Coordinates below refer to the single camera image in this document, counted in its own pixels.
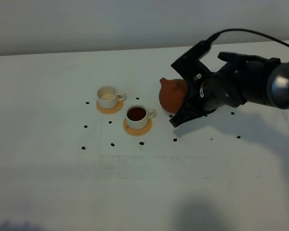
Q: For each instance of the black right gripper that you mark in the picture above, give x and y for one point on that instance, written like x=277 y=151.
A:
x=242 y=79

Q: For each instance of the brown clay teapot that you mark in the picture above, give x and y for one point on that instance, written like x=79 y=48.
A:
x=172 y=94

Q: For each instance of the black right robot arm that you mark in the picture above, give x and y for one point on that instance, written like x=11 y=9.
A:
x=278 y=86

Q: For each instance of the white teapot saucer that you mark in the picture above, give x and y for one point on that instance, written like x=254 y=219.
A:
x=167 y=113

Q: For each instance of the white teacup near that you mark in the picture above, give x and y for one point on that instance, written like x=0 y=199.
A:
x=137 y=116

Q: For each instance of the white teacup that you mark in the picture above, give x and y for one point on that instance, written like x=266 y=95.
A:
x=137 y=116
x=109 y=97

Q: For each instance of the orange coaster near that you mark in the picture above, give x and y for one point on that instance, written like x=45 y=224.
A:
x=137 y=132

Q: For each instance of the orange coaster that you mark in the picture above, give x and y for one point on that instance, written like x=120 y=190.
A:
x=109 y=109
x=137 y=132

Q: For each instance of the orange coaster far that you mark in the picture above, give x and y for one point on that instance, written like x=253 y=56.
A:
x=109 y=109

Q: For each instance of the white teacup far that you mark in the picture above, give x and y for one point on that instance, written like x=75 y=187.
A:
x=109 y=97

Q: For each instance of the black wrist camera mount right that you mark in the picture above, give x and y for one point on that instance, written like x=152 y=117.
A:
x=188 y=66

